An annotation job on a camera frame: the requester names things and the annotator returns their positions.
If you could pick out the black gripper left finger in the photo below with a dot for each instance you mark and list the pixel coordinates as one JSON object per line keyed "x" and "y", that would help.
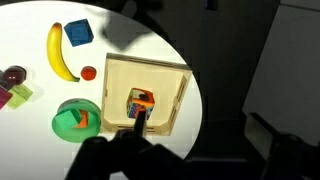
{"x": 140, "y": 156}

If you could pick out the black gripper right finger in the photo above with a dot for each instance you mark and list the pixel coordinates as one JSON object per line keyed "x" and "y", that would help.
{"x": 293, "y": 160}

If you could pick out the green bowl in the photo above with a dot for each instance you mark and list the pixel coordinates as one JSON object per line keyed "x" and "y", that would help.
{"x": 76, "y": 135}

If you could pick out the orange block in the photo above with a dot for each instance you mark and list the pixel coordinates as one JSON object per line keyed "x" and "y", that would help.
{"x": 83, "y": 120}

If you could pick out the lime green block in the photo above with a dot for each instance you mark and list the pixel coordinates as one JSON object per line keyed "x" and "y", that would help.
{"x": 20, "y": 96}

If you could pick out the blue block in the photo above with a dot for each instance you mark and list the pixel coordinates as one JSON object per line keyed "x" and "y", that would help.
{"x": 79, "y": 32}

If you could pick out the magenta block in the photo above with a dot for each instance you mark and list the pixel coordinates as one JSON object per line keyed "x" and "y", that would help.
{"x": 4, "y": 97}

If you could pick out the colourful patterned cube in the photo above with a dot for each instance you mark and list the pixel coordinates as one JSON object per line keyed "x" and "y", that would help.
{"x": 140, "y": 100}

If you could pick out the wooden tray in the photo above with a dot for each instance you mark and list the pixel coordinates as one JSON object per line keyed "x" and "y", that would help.
{"x": 116, "y": 83}

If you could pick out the red strawberry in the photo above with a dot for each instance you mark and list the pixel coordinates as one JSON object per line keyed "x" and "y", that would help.
{"x": 88, "y": 73}

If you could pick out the small orange piece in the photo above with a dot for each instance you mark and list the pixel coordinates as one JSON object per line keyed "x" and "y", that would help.
{"x": 15, "y": 75}

